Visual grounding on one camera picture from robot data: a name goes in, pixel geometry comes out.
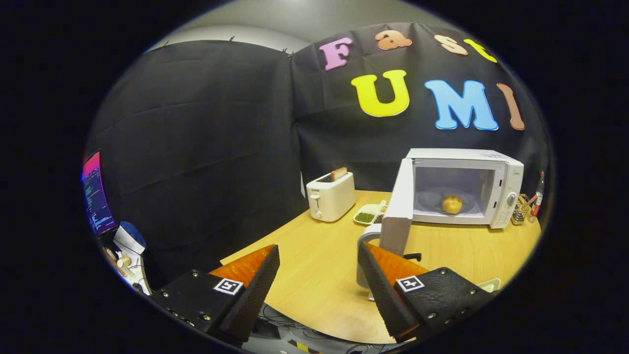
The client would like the clear plastic water bottle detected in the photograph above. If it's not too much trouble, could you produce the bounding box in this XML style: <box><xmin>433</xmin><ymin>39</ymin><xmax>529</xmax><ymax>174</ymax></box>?
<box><xmin>528</xmin><ymin>171</ymin><xmax>545</xmax><ymax>223</ymax></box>

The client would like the computer monitor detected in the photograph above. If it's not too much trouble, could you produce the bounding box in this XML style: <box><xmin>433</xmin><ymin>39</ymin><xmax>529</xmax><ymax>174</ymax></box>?
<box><xmin>82</xmin><ymin>150</ymin><xmax>117</xmax><ymax>236</ymax></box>

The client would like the white divided dish with beans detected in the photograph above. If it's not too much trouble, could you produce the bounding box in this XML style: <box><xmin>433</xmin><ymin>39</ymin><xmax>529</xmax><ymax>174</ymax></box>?
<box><xmin>353</xmin><ymin>201</ymin><xmax>389</xmax><ymax>226</ymax></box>

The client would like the white and blue cap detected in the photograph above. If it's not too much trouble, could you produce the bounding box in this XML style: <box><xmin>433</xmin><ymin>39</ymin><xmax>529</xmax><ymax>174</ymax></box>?
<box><xmin>114</xmin><ymin>221</ymin><xmax>146</xmax><ymax>255</ymax></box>

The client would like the white microwave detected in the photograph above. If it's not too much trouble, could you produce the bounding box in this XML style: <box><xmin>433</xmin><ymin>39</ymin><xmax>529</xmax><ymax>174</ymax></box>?
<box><xmin>356</xmin><ymin>148</ymin><xmax>524</xmax><ymax>300</ymax></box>

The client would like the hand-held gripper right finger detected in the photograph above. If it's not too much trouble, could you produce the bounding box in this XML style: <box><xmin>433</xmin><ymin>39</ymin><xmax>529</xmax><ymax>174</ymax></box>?
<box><xmin>357</xmin><ymin>241</ymin><xmax>492</xmax><ymax>343</ymax></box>

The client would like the wire mesh utensil holder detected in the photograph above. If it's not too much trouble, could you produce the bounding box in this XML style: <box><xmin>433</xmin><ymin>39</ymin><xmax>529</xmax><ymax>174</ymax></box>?
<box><xmin>511</xmin><ymin>194</ymin><xmax>531</xmax><ymax>226</ymax></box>

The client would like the white toaster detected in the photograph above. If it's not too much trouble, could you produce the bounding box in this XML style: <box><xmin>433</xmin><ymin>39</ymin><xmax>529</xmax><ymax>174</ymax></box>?
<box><xmin>306</xmin><ymin>172</ymin><xmax>356</xmax><ymax>223</ymax></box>

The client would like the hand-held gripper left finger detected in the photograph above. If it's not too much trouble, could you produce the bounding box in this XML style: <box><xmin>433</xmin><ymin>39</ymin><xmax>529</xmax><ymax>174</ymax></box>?
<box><xmin>149</xmin><ymin>244</ymin><xmax>281</xmax><ymax>345</ymax></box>

